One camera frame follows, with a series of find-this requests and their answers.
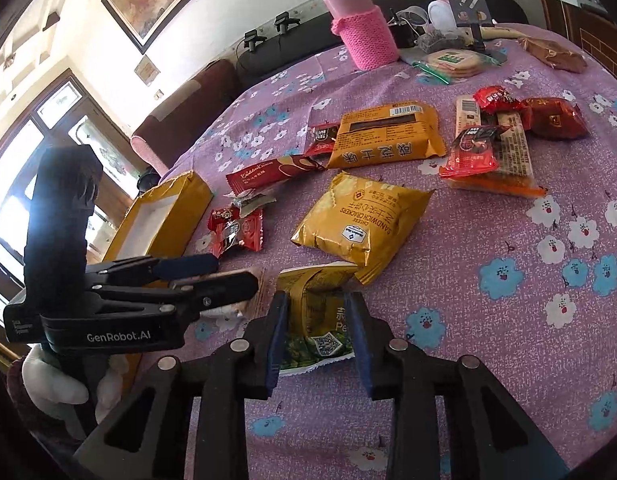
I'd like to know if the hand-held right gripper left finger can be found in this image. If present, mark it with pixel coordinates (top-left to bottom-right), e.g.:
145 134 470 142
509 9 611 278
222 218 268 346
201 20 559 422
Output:
72 290 292 480

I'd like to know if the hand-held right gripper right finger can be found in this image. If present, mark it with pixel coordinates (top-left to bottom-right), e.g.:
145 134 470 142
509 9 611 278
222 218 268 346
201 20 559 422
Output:
348 292 571 480

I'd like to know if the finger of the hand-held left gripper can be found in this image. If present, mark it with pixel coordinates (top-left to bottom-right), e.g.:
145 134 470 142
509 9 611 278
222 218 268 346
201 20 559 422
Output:
86 254 220 288
88 270 260 323

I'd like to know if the yellow green snack packet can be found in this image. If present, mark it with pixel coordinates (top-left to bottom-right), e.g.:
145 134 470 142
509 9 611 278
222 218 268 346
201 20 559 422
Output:
277 262 359 376

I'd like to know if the yellow cardboard box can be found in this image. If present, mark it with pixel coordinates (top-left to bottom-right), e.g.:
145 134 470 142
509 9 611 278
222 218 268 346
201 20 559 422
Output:
86 170 214 281

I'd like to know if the dark red long packet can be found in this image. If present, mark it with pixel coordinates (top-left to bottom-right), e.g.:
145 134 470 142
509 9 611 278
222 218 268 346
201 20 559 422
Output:
225 154 326 195

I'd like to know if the yellow sandwich cracker packet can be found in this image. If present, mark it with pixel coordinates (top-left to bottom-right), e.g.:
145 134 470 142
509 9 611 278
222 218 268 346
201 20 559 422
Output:
291 171 435 287

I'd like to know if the small red candy packet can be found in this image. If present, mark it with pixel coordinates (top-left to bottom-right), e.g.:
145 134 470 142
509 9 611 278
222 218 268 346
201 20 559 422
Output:
307 122 341 157

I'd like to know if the orange cake packet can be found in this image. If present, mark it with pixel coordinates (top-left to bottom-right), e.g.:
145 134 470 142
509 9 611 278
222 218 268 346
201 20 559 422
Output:
327 102 446 170

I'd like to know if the dark red candy packet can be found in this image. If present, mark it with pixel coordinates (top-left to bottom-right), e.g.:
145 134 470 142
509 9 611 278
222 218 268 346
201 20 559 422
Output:
438 125 511 181

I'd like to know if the long clear biscuit packet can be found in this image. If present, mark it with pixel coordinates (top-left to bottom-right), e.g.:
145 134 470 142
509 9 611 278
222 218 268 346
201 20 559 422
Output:
441 96 546 198

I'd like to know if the dark red round packet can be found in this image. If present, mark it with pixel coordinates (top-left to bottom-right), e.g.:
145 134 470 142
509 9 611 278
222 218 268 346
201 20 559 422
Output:
521 97 589 141

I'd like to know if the person's left hand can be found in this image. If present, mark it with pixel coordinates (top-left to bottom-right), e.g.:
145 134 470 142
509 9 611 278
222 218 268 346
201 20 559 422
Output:
21 345 132 436

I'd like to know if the wooden glass door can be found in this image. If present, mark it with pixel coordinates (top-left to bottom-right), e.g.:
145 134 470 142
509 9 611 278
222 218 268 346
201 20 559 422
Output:
0 70 144 311

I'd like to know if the crumpled silver wrapper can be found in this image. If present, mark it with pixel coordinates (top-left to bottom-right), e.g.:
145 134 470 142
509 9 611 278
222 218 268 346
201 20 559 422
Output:
232 191 278 209

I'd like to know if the maroon sofa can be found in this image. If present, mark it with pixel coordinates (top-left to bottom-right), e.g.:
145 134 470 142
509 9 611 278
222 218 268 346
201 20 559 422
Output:
131 59 239 176

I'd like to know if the purple floral tablecloth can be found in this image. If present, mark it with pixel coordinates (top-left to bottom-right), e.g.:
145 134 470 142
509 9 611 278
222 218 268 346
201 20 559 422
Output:
158 22 617 480

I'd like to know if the black sofa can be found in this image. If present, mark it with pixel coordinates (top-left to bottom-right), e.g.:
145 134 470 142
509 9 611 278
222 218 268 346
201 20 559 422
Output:
236 0 529 88

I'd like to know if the pink bottle with knitted sleeve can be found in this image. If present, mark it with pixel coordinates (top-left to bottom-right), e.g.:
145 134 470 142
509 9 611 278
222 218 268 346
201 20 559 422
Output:
315 0 400 72

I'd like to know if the round cracker packet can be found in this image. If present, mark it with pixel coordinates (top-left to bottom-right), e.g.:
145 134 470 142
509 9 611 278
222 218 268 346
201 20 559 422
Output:
412 46 504 86

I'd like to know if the grey mesh pouch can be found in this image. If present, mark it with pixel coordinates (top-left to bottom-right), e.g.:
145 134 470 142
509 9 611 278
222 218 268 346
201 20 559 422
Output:
418 30 469 53

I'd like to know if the clear plastic container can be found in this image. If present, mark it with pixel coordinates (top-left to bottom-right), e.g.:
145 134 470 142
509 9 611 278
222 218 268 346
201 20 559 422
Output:
388 4 431 31

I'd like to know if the white cup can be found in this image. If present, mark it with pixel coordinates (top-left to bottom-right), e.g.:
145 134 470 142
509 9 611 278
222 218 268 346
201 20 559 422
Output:
427 0 456 31

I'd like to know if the brown paper bag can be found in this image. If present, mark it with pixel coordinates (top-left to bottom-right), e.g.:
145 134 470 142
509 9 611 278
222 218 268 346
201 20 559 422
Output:
518 35 588 75

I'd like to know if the wooden cabinet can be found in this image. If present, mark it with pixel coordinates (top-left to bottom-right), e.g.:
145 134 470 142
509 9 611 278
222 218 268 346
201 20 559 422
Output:
528 0 617 91

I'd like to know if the small wall plaque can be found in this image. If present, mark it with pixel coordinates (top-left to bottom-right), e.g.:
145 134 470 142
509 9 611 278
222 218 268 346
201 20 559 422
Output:
134 55 162 83

